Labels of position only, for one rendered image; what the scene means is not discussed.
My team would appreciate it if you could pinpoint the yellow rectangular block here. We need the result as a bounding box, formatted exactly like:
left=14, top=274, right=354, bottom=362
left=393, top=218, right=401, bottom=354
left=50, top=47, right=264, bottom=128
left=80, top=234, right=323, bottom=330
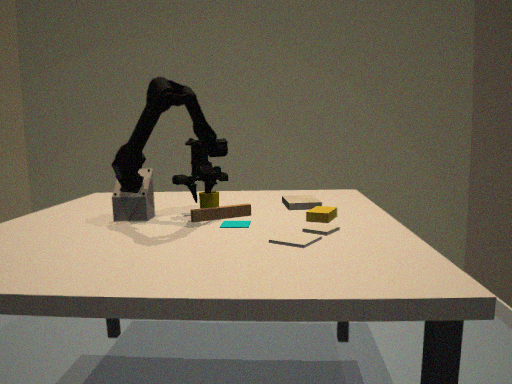
left=306, top=206, right=338, bottom=223

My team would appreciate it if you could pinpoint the brown flat bar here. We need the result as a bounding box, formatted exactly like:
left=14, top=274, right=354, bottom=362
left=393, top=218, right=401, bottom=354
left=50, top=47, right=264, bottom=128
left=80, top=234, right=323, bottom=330
left=190, top=203, right=251, bottom=222

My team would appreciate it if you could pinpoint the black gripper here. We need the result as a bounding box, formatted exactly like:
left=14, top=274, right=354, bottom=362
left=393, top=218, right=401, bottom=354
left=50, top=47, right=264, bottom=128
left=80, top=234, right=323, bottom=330
left=172, top=158, right=228, bottom=203

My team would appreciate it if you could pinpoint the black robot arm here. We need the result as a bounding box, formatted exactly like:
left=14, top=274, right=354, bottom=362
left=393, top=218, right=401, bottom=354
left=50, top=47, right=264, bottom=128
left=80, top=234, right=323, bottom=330
left=112, top=76, right=228, bottom=193

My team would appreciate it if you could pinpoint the olive yellow cup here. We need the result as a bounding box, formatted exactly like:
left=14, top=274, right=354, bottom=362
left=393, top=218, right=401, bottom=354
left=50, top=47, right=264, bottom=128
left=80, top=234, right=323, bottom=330
left=199, top=191, right=219, bottom=209

